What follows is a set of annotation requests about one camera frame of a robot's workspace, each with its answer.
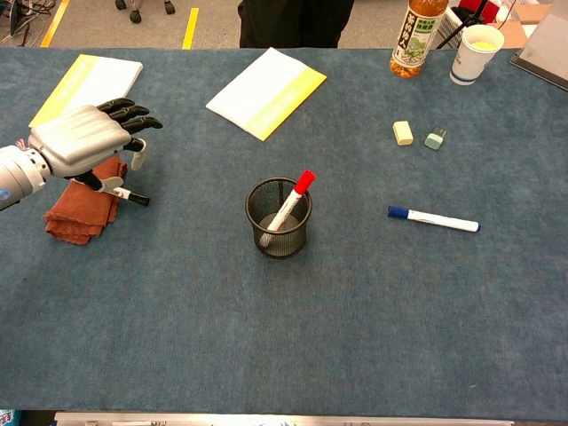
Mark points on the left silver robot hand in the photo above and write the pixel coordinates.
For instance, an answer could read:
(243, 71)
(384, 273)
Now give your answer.
(75, 137)

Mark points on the black whiteboard marker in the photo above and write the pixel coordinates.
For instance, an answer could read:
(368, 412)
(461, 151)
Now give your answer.
(137, 199)

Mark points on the red whiteboard marker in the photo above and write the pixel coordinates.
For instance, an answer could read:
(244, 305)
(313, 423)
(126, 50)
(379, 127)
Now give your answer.
(304, 182)

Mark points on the blue whiteboard marker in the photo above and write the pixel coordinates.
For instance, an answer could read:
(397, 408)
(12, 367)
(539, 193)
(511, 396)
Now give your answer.
(439, 219)

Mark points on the black round cup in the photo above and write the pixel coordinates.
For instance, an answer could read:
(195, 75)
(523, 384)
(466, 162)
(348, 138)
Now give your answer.
(288, 246)

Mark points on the white yellow Lexikon notebook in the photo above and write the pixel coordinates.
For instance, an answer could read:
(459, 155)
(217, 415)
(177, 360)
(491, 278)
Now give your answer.
(262, 89)
(111, 75)

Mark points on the folded brown cloth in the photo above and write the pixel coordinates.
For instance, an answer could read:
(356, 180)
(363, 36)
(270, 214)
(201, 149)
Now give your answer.
(75, 217)

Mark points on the black office chair wheels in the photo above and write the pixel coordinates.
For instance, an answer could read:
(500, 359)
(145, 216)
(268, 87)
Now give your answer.
(135, 17)

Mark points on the person in black trousers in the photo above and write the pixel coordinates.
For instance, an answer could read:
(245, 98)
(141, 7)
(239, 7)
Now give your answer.
(293, 22)

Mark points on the blue felt table mat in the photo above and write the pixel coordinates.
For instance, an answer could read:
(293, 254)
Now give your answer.
(284, 333)

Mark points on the pale yellow eraser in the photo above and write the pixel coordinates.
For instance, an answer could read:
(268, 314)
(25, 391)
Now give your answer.
(403, 133)

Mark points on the amber tea bottle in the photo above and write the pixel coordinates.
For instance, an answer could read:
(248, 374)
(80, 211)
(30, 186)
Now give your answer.
(415, 44)

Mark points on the white paper cup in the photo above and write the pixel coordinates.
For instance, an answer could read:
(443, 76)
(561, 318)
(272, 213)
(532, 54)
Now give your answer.
(470, 62)

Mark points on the black tripod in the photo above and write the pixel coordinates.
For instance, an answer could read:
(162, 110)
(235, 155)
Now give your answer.
(466, 22)

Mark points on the brown cardboard box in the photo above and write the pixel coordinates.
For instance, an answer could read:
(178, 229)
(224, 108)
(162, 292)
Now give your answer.
(515, 33)

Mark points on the grey laptop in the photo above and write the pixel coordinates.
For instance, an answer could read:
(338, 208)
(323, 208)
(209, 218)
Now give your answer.
(548, 53)

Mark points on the aluminium frame rail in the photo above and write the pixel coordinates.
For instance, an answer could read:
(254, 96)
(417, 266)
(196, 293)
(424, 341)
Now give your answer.
(266, 419)

